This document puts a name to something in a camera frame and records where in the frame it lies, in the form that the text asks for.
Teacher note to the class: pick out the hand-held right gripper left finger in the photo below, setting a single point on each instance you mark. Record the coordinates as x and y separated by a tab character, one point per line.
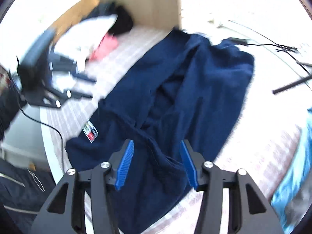
124	165

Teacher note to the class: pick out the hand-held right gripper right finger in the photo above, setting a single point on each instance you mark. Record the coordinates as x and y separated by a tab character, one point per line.
189	165

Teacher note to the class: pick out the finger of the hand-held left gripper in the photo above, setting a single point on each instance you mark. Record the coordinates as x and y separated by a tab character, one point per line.
82	77
78	94

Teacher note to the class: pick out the white garment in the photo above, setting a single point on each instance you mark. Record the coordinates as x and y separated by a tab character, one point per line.
80	34

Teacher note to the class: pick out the navy blue garment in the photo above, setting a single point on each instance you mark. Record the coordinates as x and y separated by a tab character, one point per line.
195	90

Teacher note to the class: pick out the pink garment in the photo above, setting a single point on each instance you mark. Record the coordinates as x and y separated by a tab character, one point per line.
104	47

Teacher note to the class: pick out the knotty pine board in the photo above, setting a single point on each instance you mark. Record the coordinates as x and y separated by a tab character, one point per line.
73	12

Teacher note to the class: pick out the black garment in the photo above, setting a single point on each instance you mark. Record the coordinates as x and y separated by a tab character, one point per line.
123	22

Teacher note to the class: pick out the dark slate jacket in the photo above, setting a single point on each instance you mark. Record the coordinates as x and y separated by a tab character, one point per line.
102	9

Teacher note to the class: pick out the folded bright blue garment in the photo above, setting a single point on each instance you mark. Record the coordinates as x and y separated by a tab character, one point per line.
292	170

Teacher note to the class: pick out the person's dark clothing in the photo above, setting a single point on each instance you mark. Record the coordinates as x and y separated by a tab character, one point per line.
19	195

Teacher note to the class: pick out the folded grey garment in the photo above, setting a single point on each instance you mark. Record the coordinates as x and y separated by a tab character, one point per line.
303	197

